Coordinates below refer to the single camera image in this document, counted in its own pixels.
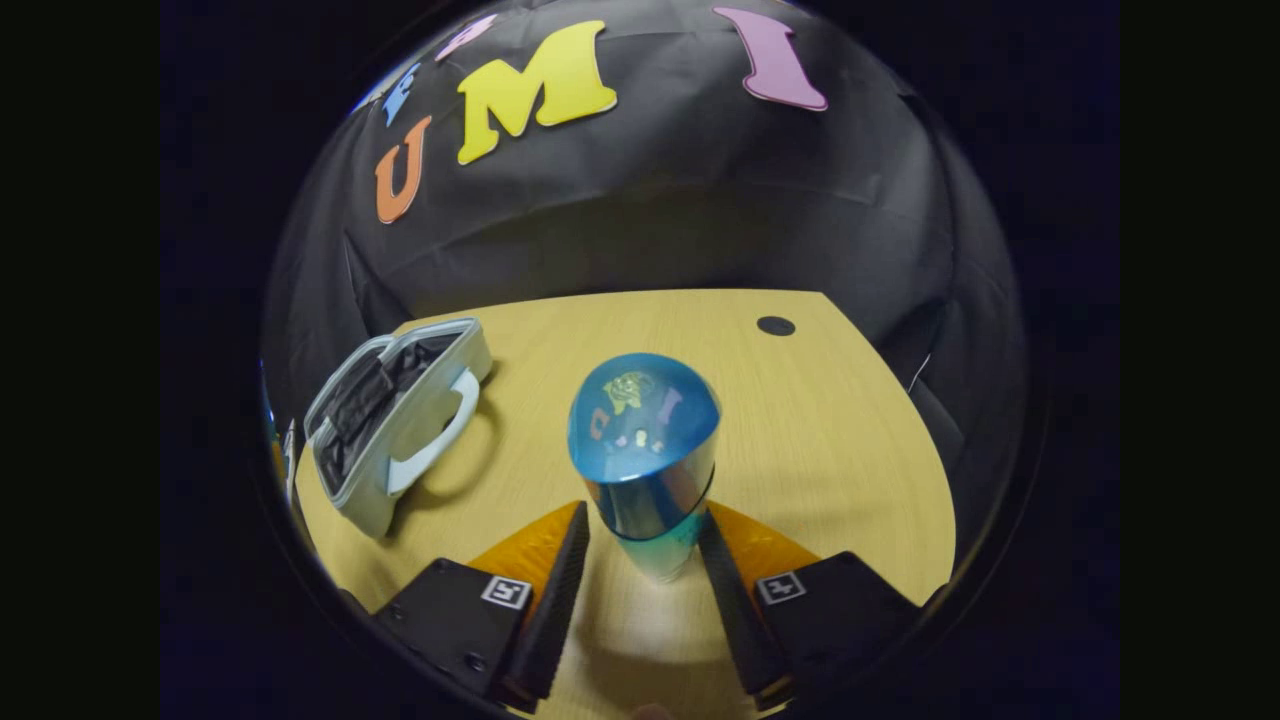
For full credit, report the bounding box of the blue capped iridescent bottle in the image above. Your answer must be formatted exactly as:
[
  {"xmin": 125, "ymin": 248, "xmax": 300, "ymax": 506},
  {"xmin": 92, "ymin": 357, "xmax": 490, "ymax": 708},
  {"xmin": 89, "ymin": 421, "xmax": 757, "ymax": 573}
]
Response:
[{"xmin": 567, "ymin": 352, "xmax": 723, "ymax": 585}]

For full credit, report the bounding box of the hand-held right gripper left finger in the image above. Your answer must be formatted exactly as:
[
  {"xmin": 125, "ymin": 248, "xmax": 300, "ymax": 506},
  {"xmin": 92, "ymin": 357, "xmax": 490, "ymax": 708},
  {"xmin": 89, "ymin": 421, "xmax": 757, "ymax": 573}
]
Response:
[{"xmin": 370, "ymin": 500, "xmax": 592, "ymax": 714}]

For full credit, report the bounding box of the black backdrop cloth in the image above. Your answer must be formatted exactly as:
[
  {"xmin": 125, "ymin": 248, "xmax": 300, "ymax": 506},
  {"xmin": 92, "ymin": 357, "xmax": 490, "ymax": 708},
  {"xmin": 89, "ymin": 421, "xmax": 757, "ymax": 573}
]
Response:
[{"xmin": 262, "ymin": 0, "xmax": 1026, "ymax": 561}]

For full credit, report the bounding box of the white plastic object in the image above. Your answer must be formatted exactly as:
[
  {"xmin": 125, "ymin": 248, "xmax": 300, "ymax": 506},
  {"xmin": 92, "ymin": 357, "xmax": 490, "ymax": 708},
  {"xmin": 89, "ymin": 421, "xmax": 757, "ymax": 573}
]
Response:
[{"xmin": 282, "ymin": 418, "xmax": 301, "ymax": 516}]

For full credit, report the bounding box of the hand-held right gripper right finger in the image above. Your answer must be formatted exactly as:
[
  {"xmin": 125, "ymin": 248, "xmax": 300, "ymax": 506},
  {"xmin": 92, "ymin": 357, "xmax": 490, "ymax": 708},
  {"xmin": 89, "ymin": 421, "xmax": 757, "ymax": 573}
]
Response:
[{"xmin": 696, "ymin": 500, "xmax": 926, "ymax": 713}]

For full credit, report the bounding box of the light blue suitcase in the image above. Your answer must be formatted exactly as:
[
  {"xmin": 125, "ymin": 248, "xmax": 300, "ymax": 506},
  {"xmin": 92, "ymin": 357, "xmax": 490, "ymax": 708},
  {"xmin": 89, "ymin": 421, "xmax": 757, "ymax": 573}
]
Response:
[{"xmin": 303, "ymin": 316, "xmax": 495, "ymax": 541}]

